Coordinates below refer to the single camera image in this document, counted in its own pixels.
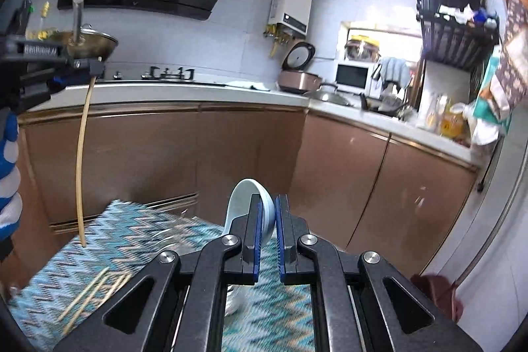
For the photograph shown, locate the zigzag woven table mat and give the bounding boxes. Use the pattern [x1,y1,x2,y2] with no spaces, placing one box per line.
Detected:
[7,200,314,351]

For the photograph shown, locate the lower copper cabinets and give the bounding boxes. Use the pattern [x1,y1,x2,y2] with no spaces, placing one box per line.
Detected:
[1,103,479,286]

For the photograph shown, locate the gas stove top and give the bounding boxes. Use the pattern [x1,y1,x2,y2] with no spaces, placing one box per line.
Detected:
[98,63,226,87]

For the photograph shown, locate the steel pot on microwave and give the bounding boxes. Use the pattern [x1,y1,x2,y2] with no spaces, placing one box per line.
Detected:
[345,35,380,62]

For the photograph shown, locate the maroon dustpan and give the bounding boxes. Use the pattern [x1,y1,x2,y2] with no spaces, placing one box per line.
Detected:
[411,274,464,323]

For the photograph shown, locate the brown patterned hanging apron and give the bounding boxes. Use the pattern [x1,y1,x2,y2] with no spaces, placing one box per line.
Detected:
[489,0,527,121]

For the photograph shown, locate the copper rice cooker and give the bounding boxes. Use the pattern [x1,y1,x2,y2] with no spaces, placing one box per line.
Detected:
[277,41,322,95]

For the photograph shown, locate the white water heater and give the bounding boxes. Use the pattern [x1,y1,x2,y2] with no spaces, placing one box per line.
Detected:
[268,0,312,38]

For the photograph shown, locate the white microwave oven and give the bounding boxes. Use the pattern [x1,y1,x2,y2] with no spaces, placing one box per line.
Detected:
[335,61,382,98]

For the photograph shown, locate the orange liquid bottle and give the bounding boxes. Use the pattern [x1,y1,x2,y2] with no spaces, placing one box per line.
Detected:
[440,103,465,139]

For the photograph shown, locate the blue white gloved left hand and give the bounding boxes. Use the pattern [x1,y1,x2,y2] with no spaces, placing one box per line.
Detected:
[0,108,22,241]

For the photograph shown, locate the brass wok with handle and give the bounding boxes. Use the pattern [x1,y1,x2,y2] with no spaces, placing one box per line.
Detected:
[48,0,118,61]

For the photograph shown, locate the wooden chopstick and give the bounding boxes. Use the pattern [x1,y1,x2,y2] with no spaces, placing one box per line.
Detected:
[75,77,97,247]
[116,273,132,291]
[63,274,109,335]
[56,266,109,322]
[99,273,126,305]

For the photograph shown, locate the black wall dish rack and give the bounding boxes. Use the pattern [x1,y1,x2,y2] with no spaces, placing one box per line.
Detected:
[416,0,499,72]

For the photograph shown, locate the blue grey hanging towel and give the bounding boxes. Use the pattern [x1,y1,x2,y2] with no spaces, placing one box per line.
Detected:
[380,57,412,89]

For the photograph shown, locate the glass pan lid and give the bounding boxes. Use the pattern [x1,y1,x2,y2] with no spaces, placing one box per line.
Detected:
[304,83,351,106]

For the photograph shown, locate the white plastic bag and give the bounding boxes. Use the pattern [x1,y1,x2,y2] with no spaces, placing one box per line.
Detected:
[448,101,499,146]

